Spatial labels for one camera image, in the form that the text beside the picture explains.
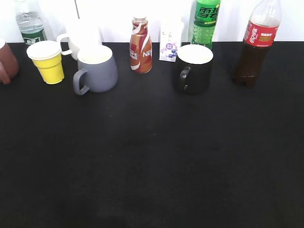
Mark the grey ceramic mug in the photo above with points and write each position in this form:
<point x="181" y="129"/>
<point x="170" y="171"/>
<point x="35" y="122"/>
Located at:
<point x="97" y="70"/>

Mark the Coca-Cola bottle red label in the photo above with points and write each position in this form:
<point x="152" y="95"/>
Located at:
<point x="259" y="36"/>

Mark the green Sprite bottle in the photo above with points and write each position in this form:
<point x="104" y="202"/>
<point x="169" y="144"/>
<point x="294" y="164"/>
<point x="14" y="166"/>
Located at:
<point x="205" y="20"/>

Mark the yellow paper cup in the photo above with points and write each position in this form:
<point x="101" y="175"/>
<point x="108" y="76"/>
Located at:
<point x="46" y="56"/>

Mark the black ceramic mug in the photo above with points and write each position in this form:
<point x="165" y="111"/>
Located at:
<point x="192" y="71"/>

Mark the Nescafe coffee bottle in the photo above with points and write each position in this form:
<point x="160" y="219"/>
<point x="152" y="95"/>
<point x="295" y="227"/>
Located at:
<point x="140" y="48"/>

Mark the small white milk carton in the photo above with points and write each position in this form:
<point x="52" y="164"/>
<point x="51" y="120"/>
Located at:
<point x="170" y="40"/>

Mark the white ceramic mug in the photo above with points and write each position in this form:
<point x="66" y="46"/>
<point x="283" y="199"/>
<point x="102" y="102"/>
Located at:
<point x="80" y="33"/>

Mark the clear water bottle green label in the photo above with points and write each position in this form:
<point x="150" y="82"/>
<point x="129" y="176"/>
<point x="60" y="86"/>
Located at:
<point x="29" y="21"/>

